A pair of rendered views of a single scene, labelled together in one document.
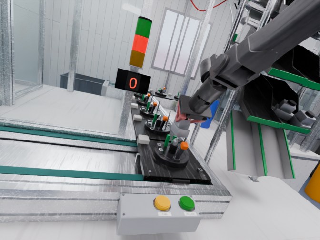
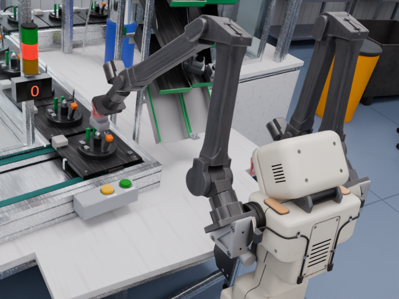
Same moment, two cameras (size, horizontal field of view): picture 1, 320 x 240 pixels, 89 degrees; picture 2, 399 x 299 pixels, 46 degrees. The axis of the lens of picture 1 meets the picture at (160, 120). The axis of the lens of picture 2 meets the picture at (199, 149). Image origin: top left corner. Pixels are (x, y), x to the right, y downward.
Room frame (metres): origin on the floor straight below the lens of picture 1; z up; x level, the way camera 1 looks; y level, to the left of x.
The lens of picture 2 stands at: (-0.88, 0.27, 1.95)
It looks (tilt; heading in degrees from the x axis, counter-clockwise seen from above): 32 degrees down; 332
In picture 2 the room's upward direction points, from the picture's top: 11 degrees clockwise
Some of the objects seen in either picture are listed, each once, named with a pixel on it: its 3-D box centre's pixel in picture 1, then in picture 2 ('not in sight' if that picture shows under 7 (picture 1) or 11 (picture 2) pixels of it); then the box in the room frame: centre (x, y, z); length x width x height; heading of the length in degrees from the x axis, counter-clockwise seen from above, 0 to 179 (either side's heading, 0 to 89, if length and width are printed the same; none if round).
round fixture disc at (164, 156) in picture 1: (171, 154); (97, 147); (0.56, -0.08, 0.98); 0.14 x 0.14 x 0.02
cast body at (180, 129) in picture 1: (180, 123); (98, 116); (0.56, -0.07, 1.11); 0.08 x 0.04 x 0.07; 20
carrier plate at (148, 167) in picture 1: (169, 158); (97, 151); (0.56, -0.08, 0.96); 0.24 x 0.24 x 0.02; 18
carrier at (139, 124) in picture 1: (158, 122); (64, 108); (0.81, 0.00, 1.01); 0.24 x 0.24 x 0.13; 18
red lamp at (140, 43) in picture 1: (140, 44); (29, 49); (0.61, 0.14, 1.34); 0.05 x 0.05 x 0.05
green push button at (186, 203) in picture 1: (186, 204); (125, 184); (0.35, -0.13, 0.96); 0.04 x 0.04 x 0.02
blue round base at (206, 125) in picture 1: (205, 112); (120, 45); (1.51, -0.40, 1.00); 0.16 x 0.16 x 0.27
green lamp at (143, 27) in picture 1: (143, 28); (29, 34); (0.61, 0.14, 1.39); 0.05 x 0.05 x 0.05
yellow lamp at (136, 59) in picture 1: (136, 59); (30, 64); (0.61, 0.14, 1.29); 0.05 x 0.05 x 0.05
